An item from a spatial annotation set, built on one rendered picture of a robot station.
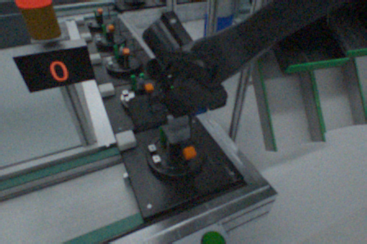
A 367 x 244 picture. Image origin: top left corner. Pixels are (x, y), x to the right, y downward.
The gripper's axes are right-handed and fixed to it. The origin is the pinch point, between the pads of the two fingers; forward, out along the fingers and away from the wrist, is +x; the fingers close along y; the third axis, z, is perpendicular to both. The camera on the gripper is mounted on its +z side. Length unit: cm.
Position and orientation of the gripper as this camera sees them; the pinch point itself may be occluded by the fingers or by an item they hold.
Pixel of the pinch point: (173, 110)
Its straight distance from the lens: 50.3
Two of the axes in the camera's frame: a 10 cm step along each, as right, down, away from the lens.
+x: -2.5, 2.3, 9.4
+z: -3.3, -9.3, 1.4
